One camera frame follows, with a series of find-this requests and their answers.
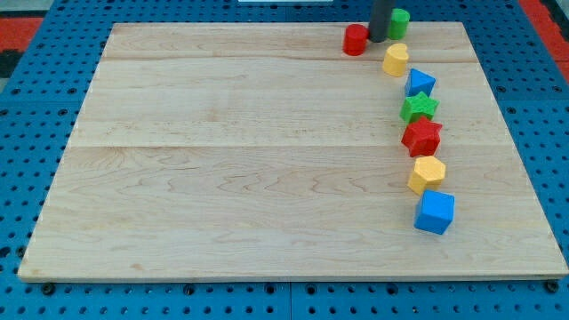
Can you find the yellow heart block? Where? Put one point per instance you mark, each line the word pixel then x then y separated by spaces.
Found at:
pixel 395 60

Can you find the light wooden board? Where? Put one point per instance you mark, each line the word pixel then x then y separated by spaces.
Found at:
pixel 244 152

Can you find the red star block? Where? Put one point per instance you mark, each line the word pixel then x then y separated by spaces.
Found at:
pixel 422 137

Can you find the red cylinder block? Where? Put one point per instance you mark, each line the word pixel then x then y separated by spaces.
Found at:
pixel 355 39

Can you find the yellow hexagon block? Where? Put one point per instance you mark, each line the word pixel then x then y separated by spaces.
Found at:
pixel 428 174

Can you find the green star block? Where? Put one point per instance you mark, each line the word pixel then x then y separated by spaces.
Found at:
pixel 416 106

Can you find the blue triangle block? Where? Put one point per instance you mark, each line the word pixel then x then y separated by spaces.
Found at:
pixel 418 81

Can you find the blue cube block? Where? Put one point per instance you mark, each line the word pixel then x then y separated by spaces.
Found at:
pixel 434 212

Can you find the green cylinder block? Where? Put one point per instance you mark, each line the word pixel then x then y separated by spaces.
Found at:
pixel 399 21

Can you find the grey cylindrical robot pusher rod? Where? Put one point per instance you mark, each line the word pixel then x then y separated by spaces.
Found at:
pixel 380 18

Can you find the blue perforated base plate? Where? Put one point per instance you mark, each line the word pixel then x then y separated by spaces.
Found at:
pixel 40 102

